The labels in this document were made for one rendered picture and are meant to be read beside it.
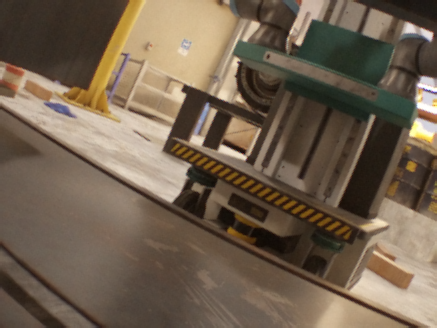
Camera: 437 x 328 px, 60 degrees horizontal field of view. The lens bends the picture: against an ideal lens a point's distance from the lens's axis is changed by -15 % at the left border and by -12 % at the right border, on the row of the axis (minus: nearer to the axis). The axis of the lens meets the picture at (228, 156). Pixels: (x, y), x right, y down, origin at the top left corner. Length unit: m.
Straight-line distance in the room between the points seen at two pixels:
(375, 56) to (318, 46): 0.22
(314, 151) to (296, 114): 0.15
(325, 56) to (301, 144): 0.34
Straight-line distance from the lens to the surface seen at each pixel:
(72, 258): 0.47
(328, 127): 1.56
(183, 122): 3.82
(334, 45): 1.56
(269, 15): 1.52
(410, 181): 5.50
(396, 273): 2.47
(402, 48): 1.38
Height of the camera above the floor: 0.42
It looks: 3 degrees down
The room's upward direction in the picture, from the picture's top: 24 degrees clockwise
